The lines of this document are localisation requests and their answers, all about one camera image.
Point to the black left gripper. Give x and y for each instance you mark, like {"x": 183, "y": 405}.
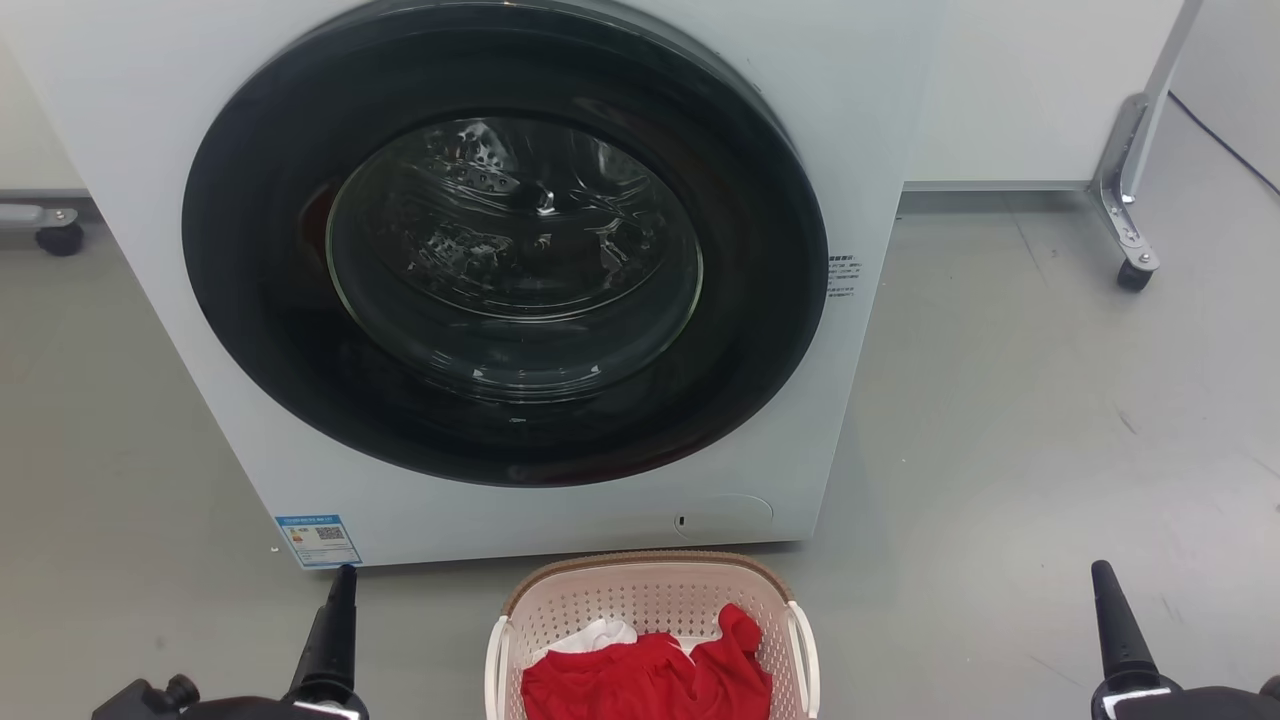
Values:
{"x": 240, "y": 710}

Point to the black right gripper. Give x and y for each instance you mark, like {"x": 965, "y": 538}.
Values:
{"x": 1200, "y": 706}

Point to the beige perforated laundry basket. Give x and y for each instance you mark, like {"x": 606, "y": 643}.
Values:
{"x": 640, "y": 590}

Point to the blue energy label sticker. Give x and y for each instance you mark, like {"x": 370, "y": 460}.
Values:
{"x": 318, "y": 541}

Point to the white garment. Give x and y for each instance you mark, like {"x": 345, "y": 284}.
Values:
{"x": 595, "y": 636}

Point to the red garment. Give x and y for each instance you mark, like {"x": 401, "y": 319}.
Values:
{"x": 650, "y": 685}

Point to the black round washer door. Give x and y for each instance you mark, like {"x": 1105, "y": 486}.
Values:
{"x": 260, "y": 300}

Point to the white drain filter cover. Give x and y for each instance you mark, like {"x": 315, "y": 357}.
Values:
{"x": 722, "y": 517}

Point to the small text label sticker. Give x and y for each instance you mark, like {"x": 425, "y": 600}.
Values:
{"x": 843, "y": 276}

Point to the white partition panel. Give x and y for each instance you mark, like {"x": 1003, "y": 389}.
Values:
{"x": 30, "y": 140}
{"x": 1030, "y": 90}

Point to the white front-load washing machine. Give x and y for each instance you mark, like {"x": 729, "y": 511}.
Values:
{"x": 150, "y": 120}

